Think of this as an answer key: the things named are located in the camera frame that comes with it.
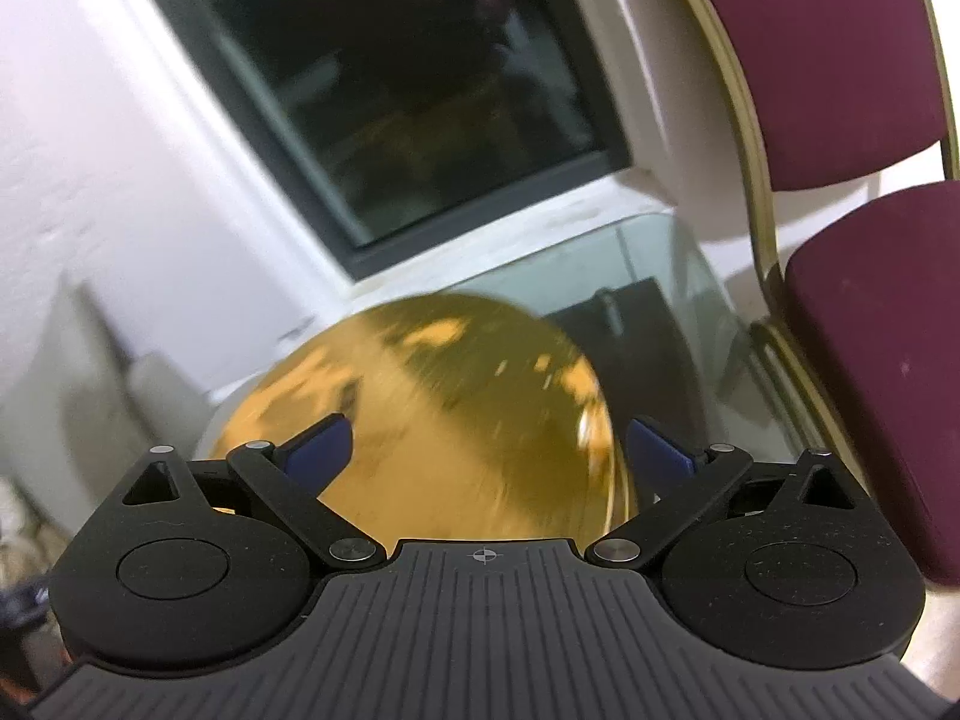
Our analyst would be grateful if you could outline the dark framed window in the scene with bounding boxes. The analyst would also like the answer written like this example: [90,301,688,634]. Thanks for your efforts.
[155,0,631,279]

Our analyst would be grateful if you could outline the small grey cushion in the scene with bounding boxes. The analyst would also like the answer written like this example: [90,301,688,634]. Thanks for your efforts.
[125,353,213,458]

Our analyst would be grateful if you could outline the large grey cushion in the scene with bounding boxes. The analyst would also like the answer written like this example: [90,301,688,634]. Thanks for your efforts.
[2,280,151,535]

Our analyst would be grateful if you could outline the gold round box lid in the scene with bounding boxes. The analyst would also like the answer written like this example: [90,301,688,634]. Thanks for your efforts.
[202,293,638,550]

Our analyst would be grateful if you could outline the maroon chair with gold frame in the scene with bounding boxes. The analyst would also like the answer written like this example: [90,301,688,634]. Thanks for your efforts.
[685,0,958,587]

